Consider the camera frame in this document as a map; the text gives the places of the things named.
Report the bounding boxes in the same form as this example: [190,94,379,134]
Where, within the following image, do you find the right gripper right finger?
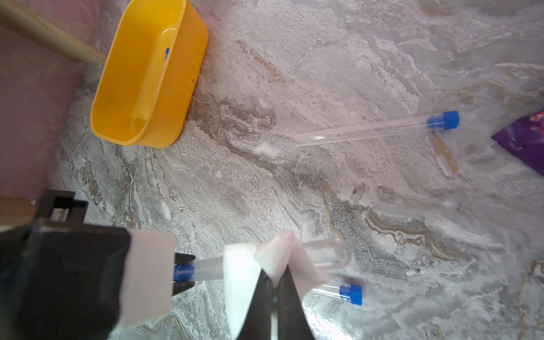
[277,267,315,340]

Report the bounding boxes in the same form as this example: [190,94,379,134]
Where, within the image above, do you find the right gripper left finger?
[237,270,274,340]

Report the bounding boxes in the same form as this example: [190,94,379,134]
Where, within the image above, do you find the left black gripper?
[1,190,196,339]

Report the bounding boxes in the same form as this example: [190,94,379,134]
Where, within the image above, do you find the test tube blue cap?
[173,237,353,283]
[130,28,177,135]
[293,110,460,147]
[311,281,363,306]

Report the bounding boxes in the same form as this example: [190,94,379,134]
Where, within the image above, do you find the yellow plastic tray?
[90,0,208,148]

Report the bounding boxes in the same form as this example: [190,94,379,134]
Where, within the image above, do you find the wooden shelf unit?
[1,1,106,65]

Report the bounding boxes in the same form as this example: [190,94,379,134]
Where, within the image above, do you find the purple candy bag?
[492,110,544,175]

